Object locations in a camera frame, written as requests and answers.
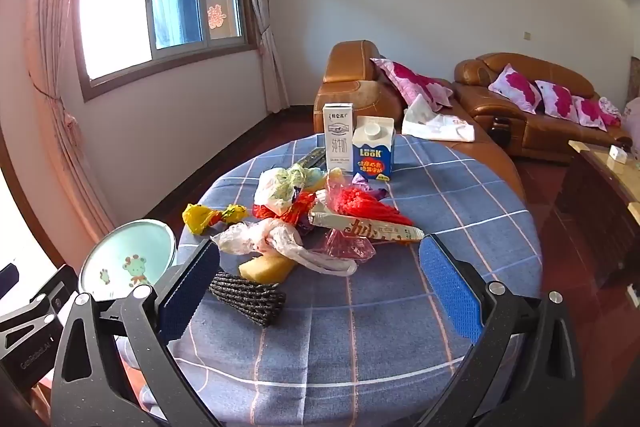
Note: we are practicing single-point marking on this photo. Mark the sliding glass window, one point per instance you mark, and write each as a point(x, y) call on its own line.
point(115, 7)

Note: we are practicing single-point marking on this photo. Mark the large pink floral pillow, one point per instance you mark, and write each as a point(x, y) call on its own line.
point(410, 82)

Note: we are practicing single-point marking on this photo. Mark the pink cloth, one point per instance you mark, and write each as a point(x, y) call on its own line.
point(632, 122)

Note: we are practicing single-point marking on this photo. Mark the dark flat packet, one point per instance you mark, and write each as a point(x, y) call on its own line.
point(311, 158)

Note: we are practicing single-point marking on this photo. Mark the orange leather armchair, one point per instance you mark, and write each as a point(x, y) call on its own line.
point(350, 72)

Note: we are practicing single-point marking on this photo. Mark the yellow sponge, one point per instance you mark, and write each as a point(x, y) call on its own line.
point(265, 269)

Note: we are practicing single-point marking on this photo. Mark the red plastic bag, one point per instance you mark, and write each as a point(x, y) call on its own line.
point(365, 204)

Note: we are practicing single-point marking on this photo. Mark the orange leather sofa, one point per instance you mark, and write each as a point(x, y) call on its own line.
point(550, 132)

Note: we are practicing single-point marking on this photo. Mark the long beige snack wrapper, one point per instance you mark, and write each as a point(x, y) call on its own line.
point(365, 227)

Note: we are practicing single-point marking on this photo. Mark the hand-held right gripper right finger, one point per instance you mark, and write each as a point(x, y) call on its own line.
point(450, 287)

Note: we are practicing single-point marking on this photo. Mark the white and green plastic bag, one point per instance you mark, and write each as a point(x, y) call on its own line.
point(280, 184)

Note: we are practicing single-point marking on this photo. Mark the small white floral cushion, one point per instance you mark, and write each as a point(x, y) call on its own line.
point(611, 111)

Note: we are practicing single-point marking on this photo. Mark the small white box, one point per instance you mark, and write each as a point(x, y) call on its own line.
point(617, 154)

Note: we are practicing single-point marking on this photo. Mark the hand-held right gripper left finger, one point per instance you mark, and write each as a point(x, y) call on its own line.
point(187, 292)

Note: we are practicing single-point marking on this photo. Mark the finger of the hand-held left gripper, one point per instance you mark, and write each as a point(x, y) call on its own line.
point(9, 284)
point(40, 309)

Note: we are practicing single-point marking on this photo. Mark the orange-red plastic bag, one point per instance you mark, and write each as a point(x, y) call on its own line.
point(285, 214)

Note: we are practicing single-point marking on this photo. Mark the purple foil wrapper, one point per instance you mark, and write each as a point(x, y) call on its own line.
point(370, 189)

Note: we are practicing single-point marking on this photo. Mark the teal cartoon trash bin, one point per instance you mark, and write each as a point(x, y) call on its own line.
point(125, 257)

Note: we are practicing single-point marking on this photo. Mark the blue milk carton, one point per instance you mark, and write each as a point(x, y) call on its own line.
point(372, 154)

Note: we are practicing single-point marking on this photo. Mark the wide pink curtain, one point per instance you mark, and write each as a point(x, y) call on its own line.
point(50, 82)

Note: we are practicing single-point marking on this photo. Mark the white milk carton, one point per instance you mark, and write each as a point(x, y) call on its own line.
point(338, 137)

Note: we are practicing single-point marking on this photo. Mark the narrow pink curtain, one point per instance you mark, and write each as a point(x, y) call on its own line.
point(262, 7)

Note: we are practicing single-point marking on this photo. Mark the yellow plastic bag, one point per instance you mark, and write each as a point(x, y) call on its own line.
point(200, 217)

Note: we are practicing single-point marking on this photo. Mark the red window sticker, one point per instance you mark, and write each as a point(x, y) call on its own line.
point(216, 17)

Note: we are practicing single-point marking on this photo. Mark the pink transparent plastic bag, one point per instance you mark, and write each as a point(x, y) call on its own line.
point(347, 247)

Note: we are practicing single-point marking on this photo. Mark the wooden coffee table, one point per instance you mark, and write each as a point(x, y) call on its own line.
point(595, 207)

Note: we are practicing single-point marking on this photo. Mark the blue plaid tablecloth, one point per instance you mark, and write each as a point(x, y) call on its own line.
point(360, 332)

